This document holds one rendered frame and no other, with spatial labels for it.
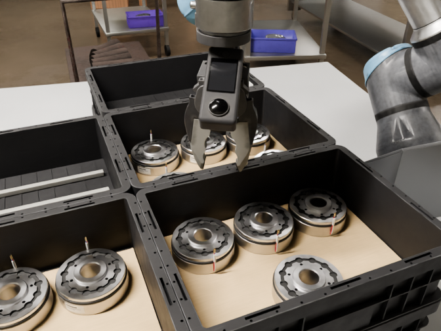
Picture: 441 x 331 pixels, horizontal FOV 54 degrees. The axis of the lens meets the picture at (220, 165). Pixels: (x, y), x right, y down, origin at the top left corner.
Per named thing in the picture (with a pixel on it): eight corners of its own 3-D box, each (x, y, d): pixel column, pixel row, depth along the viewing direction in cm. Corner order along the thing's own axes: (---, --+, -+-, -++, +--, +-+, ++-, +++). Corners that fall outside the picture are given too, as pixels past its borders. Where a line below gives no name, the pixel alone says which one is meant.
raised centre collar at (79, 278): (105, 257, 66) (105, 254, 66) (109, 280, 62) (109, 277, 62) (73, 264, 65) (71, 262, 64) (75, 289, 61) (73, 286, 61)
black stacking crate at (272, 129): (264, 129, 111) (266, 88, 105) (330, 192, 88) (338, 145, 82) (111, 160, 99) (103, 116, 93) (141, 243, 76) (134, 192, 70)
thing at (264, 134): (257, 121, 105) (257, 119, 105) (277, 140, 98) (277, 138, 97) (219, 129, 102) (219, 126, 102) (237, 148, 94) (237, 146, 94)
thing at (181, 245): (182, 269, 65) (182, 266, 64) (165, 228, 73) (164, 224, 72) (243, 251, 68) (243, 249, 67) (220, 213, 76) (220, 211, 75)
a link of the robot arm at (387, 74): (390, 117, 106) (375, 66, 108) (444, 98, 96) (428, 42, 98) (363, 117, 98) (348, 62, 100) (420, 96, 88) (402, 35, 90)
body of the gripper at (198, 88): (250, 99, 66) (254, 20, 60) (247, 125, 59) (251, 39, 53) (201, 96, 67) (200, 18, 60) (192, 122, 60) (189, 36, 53)
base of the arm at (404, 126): (420, 152, 105) (410, 113, 107) (464, 137, 91) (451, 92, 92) (365, 163, 102) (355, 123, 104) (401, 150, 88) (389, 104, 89)
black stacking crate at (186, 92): (220, 87, 135) (220, 51, 128) (263, 129, 112) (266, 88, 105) (91, 108, 122) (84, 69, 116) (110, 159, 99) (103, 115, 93)
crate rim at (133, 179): (266, 94, 106) (267, 85, 105) (338, 153, 83) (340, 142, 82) (104, 123, 94) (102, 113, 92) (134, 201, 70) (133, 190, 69)
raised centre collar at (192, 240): (193, 251, 67) (193, 248, 67) (184, 231, 71) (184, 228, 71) (222, 243, 69) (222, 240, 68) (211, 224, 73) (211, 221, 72)
